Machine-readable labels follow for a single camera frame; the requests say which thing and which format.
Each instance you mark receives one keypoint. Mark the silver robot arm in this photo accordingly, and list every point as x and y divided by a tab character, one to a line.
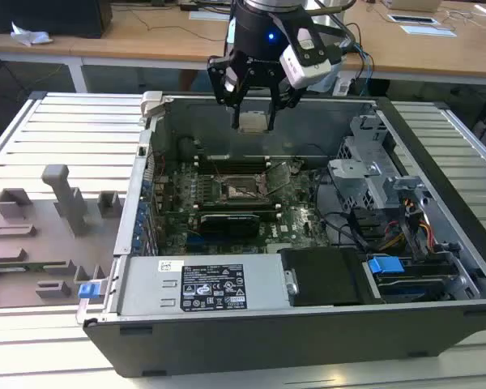
332	20

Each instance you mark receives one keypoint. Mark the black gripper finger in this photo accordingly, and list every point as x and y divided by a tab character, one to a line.
222	87
272	115

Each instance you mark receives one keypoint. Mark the black graphics card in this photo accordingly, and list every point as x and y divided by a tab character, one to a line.
227	229

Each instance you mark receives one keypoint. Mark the black PC case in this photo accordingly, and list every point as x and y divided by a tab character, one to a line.
267	344

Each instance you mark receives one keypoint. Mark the black drive bay cover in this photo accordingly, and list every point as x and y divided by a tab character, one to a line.
324	275

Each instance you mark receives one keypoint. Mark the black power adapter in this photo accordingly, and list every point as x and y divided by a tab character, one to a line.
189	7

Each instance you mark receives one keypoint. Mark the coin cell battery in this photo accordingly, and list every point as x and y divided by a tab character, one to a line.
295	168

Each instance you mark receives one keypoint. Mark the beige laptop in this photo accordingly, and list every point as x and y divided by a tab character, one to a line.
413	5

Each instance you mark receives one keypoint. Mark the silver power supply unit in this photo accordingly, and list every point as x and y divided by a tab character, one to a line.
146	283

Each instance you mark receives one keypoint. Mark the white paper sheet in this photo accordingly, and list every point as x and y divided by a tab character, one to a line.
429	31

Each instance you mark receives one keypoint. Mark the long wooden desk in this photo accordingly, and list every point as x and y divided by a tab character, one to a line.
146	40

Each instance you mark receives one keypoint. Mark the wooden desk with papers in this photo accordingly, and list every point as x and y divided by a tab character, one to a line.
429	52

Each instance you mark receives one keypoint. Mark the silver metal drive cage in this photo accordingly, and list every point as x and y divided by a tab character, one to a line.
348	182

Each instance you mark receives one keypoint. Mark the grey parts rack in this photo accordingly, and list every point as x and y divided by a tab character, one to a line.
44	243

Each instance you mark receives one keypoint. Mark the pale paper sheet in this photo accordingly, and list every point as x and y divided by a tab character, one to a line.
208	15

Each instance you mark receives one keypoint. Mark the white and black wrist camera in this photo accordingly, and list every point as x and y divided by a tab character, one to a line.
308	65

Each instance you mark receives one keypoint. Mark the black power supply label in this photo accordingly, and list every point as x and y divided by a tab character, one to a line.
212	287

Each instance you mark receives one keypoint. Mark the white framed tablet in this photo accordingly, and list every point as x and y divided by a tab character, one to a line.
413	18

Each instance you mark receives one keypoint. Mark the blue case latch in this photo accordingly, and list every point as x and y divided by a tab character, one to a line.
87	291

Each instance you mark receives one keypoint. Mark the CPU socket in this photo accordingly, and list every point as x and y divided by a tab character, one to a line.
243	190

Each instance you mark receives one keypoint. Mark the grey metal bracket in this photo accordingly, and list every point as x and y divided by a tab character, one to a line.
405	186

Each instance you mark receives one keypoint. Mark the black RAM stick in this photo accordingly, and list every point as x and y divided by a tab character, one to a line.
231	165
239	211

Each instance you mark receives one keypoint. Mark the crumpled white paper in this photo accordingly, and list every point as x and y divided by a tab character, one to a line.
30	35

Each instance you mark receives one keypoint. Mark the large black box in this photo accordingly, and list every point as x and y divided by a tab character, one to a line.
44	16

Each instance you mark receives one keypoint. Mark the silver CPU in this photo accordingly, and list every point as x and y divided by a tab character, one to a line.
252	121

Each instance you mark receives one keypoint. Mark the green motherboard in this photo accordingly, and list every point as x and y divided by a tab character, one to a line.
299	219

